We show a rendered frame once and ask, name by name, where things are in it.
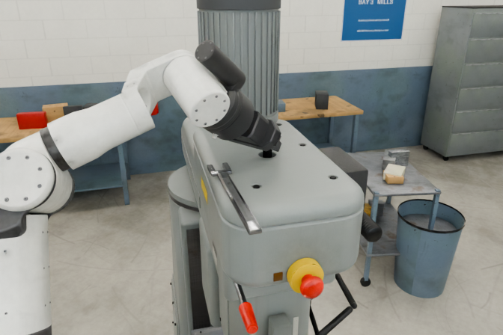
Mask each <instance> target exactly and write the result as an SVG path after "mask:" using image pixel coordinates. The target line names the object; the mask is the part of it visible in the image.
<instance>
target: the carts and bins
mask: <svg viewBox="0 0 503 335"><path fill-rule="evenodd" d="M346 153H347V152H346ZM347 154H349V155H350V156H352V157H353V158H354V159H355V160H356V161H357V162H359V163H360V164H361V165H363V166H364V167H365V168H367V169H368V182H367V187H368V189H369V190H370V192H371V193H372V195H373V199H369V200H368V203H365V208H364V212H366V214H368V215H369V217H371V218H372V219H373V221H374V222H376V223H377V224H378V225H379V226H380V227H381V228H382V236H381V238H380V239H379V240H378V241H376V242H368V241H367V240H366V239H365V237H364V236H363V235H362V234H361V235H360V242H359V244H360V245H361V246H362V249H363V251H364V252H365V254H366V259H365V270H364V277H363V278H362V279H361V280H360V283H361V285H362V286H364V287H366V286H369V285H370V284H371V280H370V278H369V271H370V265H371V257H372V256H395V261H394V281H395V283H396V284H397V285H398V286H399V287H400V288H401V289H402V290H403V291H404V292H406V293H408V294H410V295H413V296H415V297H419V298H435V297H438V296H440V295H441V294H442V293H443V291H444V288H445V284H446V281H447V279H448V275H449V271H450V269H451V265H452V262H453V259H454V255H455V252H456V249H457V246H458V242H459V240H460V236H461V232H462V230H463V228H464V227H465V225H464V222H466V219H465V217H464V216H463V214H462V213H461V212H459V211H458V210H457V209H455V208H454V207H452V206H449V205H447V204H445V203H441V202H439V197H440V194H441V190H440V189H438V188H437V187H436V186H434V185H433V184H432V183H431V182H430V181H429V180H428V179H426V178H425V177H424V176H423V175H422V174H421V173H420V172H418V171H417V170H416V169H415V168H414V167H413V166H412V165H411V164H410V163H409V162H408V160H409V151H408V150H407V149H401V150H385V152H374V153H347ZM430 194H433V200H426V199H411V200H406V201H404V202H402V203H401V204H400V205H399V207H398V208H397V210H396V209H395V208H394V207H393V206H392V205H391V196H410V195H430ZM379 197H387V199H386V202H383V200H379Z"/></svg>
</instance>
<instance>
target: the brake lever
mask: <svg viewBox="0 0 503 335"><path fill-rule="evenodd" d="M234 286H235V289H236V291H237V295H238V298H239V300H240V306H239V312H240V315H241V317H242V320H243V323H244V325H245V327H246V330H247V332H248V333H249V334H254V333H256V332H257V330H258V326H257V321H256V318H255V315H254V310H253V308H252V304H251V303H249V302H247V300H246V297H245V295H244V292H243V288H242V286H241V285H239V284H238V283H235V282H234Z"/></svg>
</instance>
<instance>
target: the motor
mask: <svg viewBox="0 0 503 335"><path fill-rule="evenodd" d="M196 5H197V9H199V10H198V11H197V16H198V45H199V44H200V43H202V42H204V41H205V40H211V41H212V42H213V43H214V44H215V45H216V46H217V47H218V48H219V49H220V50H221V51H222V52H224V53H225V54H226V55H227V56H228V57H229V58H230V59H231V60H232V61H233V62H234V63H235V64H236V65H237V66H238V67H239V68H240V69H241V70H242V71H243V72H244V73H245V75H246V82H245V84H244V85H243V86H242V88H241V89H240V91H241V92H242V93H244V94H245V95H246V96H247V97H248V98H249V99H250V100H251V102H252V104H253V106H254V111H258V112H260V113H261V114H262V115H263V116H264V117H265V118H266V119H269V120H273V121H274V122H275V123H276V122H277V121H278V85H279V55H280V24H281V11H280V10H278V9H280V8H281V0H196Z"/></svg>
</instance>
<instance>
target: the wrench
mask: <svg viewBox="0 0 503 335"><path fill-rule="evenodd" d="M222 167H223V168H224V170H215V168H214V167H213V165H207V169H208V171H209V173H210V174H211V176H217V177H218V178H219V181H220V183H221V184H222V186H223V188H224V190H225V192H226V193H227V195H228V197H229V199H230V201H231V202H232V204H233V206H234V208H235V210H236V211H237V214H238V215H239V217H240V220H241V221H242V223H243V225H244V227H245V229H246V230H247V232H248V234H249V235H254V234H258V233H262V229H261V227H260V225H259V223H258V222H257V220H256V219H255V217H254V216H253V214H252V212H251V210H250V209H249V207H248V206H247V204H246V202H245V201H244V199H243V197H242V195H241V194H240V193H239V191H238V189H237V187H236V186H235V185H234V182H233V181H232V179H231V178H230V176H229V174H232V170H231V168H230V166H229V165H228V163H227V162H225V163H222Z"/></svg>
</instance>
